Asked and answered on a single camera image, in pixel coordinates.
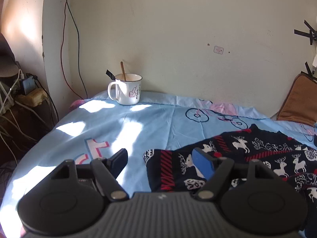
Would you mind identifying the navy reindeer knit sweater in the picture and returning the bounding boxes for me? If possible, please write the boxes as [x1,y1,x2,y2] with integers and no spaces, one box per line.
[143,124,316,237]

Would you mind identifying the light blue cartoon bedsheet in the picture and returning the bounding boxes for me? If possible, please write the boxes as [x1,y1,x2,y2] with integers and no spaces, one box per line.
[1,92,316,237]

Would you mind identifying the white enamel mug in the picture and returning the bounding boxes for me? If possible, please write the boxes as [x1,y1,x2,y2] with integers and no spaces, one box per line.
[107,73,142,106]

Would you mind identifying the wooden spoon in mug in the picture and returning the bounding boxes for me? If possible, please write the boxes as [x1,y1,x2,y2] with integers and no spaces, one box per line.
[120,61,127,81]

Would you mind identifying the yellowed power strip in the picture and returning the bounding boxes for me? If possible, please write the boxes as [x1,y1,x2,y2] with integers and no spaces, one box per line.
[15,88,48,107]

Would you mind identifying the brown perforated seat cushion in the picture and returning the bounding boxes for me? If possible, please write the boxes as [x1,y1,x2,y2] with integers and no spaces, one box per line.
[277,72,316,127]

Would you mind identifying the blue charger box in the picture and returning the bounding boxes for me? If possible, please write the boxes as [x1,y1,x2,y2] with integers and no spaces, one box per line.
[20,76,36,95]

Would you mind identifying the black tape strips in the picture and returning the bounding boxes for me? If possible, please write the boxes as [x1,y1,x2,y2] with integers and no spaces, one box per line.
[294,20,317,77]

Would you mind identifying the black wall cable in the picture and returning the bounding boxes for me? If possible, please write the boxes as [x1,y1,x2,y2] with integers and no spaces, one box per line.
[64,2,89,100]

